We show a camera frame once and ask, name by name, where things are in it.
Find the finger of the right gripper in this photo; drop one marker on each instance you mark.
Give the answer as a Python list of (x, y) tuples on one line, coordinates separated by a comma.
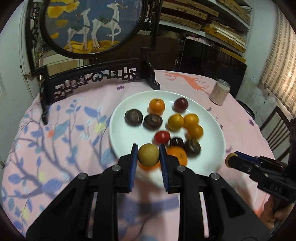
[(242, 166), (246, 157)]

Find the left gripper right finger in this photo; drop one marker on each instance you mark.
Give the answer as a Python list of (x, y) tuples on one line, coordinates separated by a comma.
[(176, 178)]

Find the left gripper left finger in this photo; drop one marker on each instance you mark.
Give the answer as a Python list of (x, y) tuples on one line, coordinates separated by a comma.
[(120, 177)]

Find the large orange mandarin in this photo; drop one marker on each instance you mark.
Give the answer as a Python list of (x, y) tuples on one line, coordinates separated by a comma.
[(179, 153)]

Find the dark passion fruit small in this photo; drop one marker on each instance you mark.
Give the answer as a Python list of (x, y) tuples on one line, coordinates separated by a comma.
[(192, 147)]

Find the tan longan fruit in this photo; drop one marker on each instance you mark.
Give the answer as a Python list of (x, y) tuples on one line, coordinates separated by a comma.
[(148, 155), (229, 159)]

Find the small orange fruit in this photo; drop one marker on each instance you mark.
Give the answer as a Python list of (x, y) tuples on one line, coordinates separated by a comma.
[(195, 132)]

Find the orange kumquat fruit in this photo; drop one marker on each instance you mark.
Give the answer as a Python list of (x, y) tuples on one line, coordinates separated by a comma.
[(190, 119)]

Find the person's right hand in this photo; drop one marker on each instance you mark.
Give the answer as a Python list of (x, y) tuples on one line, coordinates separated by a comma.
[(268, 217)]

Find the dark cherry on plate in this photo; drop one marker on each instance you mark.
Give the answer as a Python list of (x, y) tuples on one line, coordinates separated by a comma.
[(176, 141)]

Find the white oval plate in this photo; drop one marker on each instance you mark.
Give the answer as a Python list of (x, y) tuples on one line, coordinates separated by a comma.
[(123, 136)]

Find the dark wooden chair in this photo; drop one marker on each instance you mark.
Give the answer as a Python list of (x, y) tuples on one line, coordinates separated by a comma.
[(276, 131)]

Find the red tomato on plate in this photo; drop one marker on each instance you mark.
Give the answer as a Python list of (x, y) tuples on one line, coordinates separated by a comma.
[(161, 137)]

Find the yellow fruit on plate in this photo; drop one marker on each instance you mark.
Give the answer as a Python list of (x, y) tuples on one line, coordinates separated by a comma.
[(175, 122)]

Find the pink drink can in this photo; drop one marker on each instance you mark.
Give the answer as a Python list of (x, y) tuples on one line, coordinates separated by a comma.
[(219, 92)]

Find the dark plum on plate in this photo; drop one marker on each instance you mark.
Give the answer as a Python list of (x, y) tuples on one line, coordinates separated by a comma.
[(180, 105)]

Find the mandarin on plate back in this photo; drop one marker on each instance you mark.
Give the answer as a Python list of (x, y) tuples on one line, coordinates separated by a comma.
[(156, 106)]

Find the pink printed tablecloth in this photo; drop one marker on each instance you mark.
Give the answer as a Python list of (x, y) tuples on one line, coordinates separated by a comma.
[(44, 158)]

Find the dark carved screen stand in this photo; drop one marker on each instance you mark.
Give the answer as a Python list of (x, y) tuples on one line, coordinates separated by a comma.
[(58, 86)]

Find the bookshelf with books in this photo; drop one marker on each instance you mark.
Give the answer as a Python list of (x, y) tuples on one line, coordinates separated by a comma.
[(222, 24)]

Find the round deer painting screen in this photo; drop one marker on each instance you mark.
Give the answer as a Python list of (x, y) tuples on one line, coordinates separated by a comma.
[(86, 29)]

